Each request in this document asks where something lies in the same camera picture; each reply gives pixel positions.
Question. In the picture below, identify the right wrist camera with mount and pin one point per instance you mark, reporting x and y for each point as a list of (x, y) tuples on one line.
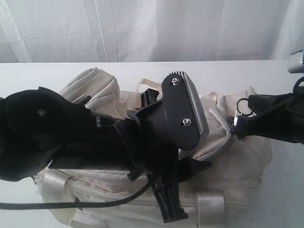
[(296, 62)]

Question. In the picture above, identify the white curtain backdrop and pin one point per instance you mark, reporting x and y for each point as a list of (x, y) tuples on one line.
[(149, 30)]

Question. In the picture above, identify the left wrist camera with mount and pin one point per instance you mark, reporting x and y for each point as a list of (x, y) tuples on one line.
[(176, 118)]

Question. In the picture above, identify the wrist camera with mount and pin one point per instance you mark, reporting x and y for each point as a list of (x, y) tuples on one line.
[(296, 62), (176, 118)]

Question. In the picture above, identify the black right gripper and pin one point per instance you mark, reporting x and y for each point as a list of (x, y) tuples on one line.
[(286, 126)]

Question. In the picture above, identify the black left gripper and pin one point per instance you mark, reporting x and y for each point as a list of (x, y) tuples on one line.
[(166, 171)]

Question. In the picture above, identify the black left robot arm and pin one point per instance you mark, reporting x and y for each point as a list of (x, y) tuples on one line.
[(40, 128)]

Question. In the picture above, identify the cream fabric duffel bag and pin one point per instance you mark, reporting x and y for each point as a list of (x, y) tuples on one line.
[(214, 198)]

